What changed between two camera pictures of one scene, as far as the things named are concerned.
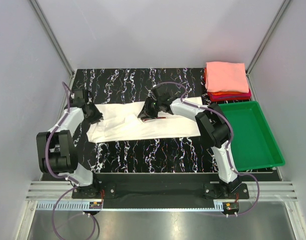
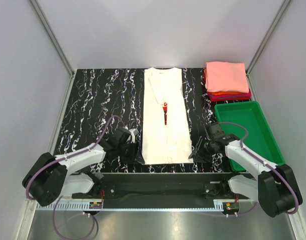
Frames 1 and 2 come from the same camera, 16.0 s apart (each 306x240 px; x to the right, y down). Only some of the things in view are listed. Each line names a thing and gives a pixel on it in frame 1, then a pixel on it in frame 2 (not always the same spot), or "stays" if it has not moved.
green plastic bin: (254, 145) stays
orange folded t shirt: (205, 78) stays
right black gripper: (145, 110) to (198, 145)
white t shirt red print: (120, 122) to (166, 136)
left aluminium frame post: (52, 36) stays
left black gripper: (97, 117) to (135, 156)
